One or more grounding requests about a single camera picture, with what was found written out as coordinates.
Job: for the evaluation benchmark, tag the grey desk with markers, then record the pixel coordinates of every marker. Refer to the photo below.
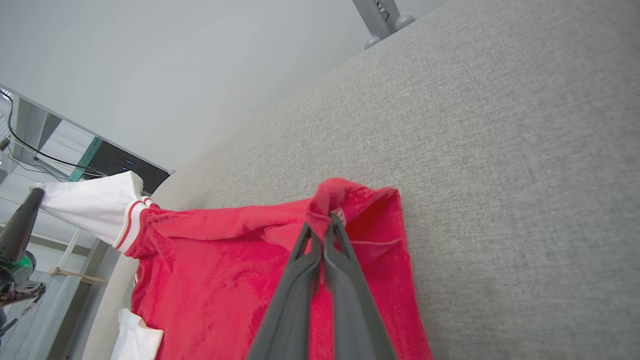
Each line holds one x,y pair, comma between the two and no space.
35,130

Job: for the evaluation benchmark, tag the grey metal post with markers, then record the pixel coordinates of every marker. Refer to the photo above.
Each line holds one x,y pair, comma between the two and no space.
380,20

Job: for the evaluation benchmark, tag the teal bracket strip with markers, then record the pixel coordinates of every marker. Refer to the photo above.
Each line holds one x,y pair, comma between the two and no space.
86,159

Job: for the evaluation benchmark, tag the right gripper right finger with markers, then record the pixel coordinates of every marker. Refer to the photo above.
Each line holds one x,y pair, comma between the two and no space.
355,310

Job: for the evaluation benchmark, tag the wooden stick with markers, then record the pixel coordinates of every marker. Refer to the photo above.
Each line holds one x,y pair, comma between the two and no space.
75,274

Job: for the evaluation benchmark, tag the black computer box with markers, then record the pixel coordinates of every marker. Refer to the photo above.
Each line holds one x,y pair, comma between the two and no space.
130,167

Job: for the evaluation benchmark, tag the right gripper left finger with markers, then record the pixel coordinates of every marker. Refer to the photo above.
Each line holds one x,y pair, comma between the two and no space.
290,310

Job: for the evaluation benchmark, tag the grey fabric sofa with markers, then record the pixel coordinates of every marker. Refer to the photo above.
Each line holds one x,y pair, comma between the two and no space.
500,175

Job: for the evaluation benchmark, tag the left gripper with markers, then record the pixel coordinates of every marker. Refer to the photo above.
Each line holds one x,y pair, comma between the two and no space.
17,277

